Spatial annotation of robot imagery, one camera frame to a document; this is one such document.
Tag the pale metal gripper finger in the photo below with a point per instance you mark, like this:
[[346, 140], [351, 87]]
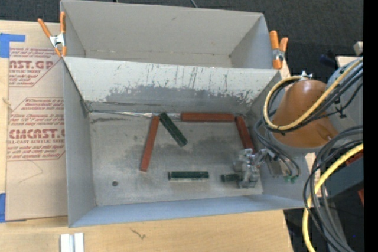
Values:
[[245, 160], [250, 179]]

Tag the grey metal bin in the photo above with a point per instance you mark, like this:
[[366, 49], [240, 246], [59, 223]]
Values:
[[127, 156]]

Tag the red-brown flat block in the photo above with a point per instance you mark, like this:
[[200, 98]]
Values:
[[206, 117], [150, 143], [244, 133]]

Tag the dark green flat block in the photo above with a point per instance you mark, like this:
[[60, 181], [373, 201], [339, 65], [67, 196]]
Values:
[[173, 129], [230, 178], [188, 176]]

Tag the brown cardboard board, red print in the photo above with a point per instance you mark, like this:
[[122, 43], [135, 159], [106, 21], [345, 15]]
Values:
[[35, 180]]

